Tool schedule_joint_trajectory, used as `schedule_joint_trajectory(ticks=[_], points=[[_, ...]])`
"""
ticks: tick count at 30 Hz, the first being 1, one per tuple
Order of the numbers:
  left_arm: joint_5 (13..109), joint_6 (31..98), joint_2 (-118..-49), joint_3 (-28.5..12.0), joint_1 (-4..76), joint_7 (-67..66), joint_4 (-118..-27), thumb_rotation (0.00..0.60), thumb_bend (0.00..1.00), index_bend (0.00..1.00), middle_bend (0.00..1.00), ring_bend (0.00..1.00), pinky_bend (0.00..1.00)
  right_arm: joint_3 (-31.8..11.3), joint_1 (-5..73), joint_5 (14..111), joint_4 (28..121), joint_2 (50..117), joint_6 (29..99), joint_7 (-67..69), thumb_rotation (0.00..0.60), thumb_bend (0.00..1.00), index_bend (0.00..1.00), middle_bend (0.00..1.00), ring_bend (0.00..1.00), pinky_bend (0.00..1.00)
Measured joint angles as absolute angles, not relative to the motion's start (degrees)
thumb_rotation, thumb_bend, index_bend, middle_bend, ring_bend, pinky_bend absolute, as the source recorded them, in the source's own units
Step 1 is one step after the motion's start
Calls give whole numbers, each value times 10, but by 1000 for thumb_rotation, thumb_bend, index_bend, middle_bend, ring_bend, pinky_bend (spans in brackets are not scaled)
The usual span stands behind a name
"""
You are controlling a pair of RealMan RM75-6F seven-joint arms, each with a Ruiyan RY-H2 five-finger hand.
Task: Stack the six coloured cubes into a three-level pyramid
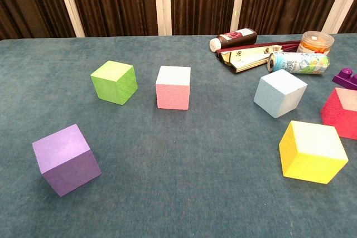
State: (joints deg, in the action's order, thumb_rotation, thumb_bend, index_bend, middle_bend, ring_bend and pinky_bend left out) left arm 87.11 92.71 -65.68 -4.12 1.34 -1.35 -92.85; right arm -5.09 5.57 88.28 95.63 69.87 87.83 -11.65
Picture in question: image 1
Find green foam cube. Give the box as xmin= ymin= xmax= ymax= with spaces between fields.
xmin=90 ymin=60 xmax=139 ymax=106

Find light blue foam cube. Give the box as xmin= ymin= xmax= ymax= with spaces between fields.
xmin=253 ymin=69 xmax=308 ymax=119

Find red foam cube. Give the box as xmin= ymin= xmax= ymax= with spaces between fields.
xmin=320 ymin=87 xmax=357 ymax=140

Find pink foam cube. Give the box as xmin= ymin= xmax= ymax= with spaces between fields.
xmin=155 ymin=65 xmax=192 ymax=110

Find teal table cloth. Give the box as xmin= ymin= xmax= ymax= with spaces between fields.
xmin=0 ymin=33 xmax=357 ymax=238

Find dark red folding fan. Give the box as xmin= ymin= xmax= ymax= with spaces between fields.
xmin=215 ymin=40 xmax=303 ymax=75

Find dark juice bottle white cap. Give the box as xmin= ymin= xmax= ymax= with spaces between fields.
xmin=209 ymin=28 xmax=258 ymax=53

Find printed light blue drink can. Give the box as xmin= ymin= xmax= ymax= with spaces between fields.
xmin=267 ymin=51 xmax=330 ymax=76

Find purple foam cube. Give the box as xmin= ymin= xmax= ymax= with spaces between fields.
xmin=31 ymin=123 xmax=102 ymax=198

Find yellow foam cube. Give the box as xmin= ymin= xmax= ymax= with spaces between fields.
xmin=278 ymin=120 xmax=349 ymax=185

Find clear jar orange contents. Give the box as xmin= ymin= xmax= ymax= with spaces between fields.
xmin=296 ymin=31 xmax=335 ymax=56

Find purple toy brick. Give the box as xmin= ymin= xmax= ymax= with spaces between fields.
xmin=331 ymin=67 xmax=357 ymax=93

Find white frame post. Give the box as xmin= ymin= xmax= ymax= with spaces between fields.
xmin=53 ymin=0 xmax=86 ymax=38
xmin=229 ymin=0 xmax=248 ymax=34
xmin=322 ymin=0 xmax=357 ymax=34
xmin=153 ymin=0 xmax=172 ymax=36

